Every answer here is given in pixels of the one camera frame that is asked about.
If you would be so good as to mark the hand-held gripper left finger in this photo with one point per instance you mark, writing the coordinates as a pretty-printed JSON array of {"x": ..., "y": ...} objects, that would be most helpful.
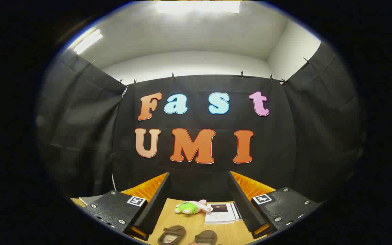
[{"x": 155, "y": 207}]

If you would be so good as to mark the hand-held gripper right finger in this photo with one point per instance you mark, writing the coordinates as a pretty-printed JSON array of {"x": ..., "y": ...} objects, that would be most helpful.
[{"x": 243, "y": 207}]

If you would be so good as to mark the brown fuzzy shoe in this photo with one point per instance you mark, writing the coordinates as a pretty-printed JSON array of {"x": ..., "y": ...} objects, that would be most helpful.
[
  {"x": 206, "y": 236},
  {"x": 174, "y": 233}
]

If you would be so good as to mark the blue cover book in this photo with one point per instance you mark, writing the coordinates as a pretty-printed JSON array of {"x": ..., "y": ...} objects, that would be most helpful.
[{"x": 237, "y": 211}]

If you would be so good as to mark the white book with dark photo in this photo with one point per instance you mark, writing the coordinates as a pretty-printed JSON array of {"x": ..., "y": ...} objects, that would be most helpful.
[{"x": 221, "y": 214}]

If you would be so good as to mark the green and pink plush toy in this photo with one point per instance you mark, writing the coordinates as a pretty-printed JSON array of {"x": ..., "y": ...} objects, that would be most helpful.
[{"x": 187, "y": 208}]

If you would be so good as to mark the black backdrop cloth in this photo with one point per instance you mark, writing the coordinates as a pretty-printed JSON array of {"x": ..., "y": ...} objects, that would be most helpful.
[{"x": 284, "y": 153}]

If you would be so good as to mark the ceiling light panel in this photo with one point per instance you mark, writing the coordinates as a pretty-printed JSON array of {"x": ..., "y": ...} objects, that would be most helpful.
[
  {"x": 88, "y": 41},
  {"x": 199, "y": 6}
]

